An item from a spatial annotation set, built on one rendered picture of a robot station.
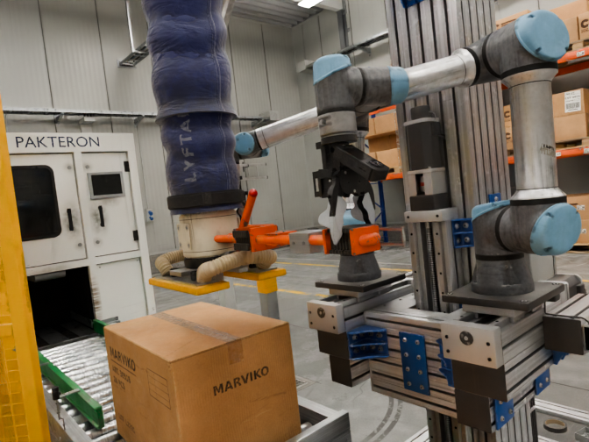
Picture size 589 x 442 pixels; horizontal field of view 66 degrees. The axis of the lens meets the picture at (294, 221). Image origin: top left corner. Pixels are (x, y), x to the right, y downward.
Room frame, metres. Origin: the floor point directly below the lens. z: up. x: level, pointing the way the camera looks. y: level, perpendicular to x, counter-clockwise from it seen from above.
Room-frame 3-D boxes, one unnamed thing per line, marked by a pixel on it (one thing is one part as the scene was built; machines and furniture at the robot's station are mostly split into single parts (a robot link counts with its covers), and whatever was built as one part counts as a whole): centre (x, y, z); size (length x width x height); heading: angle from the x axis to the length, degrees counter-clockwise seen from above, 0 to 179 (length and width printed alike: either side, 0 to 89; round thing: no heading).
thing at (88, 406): (2.26, 1.35, 0.60); 1.60 x 0.10 x 0.09; 40
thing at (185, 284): (1.31, 0.33, 1.14); 0.34 x 0.10 x 0.05; 38
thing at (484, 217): (1.17, -0.52, 1.20); 0.13 x 0.12 x 0.14; 17
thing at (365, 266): (1.55, -0.20, 1.09); 0.15 x 0.15 x 0.10
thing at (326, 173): (0.91, -0.10, 1.39); 0.09 x 0.08 x 0.12; 37
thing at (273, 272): (1.42, 0.18, 1.14); 0.34 x 0.10 x 0.05; 38
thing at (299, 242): (1.00, -0.03, 1.24); 0.07 x 0.07 x 0.04; 38
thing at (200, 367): (1.53, 0.40, 0.75); 0.60 x 0.40 x 0.40; 39
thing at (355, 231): (0.89, -0.11, 1.24); 0.08 x 0.07 x 0.05; 38
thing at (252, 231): (1.17, 0.10, 1.25); 0.10 x 0.08 x 0.06; 128
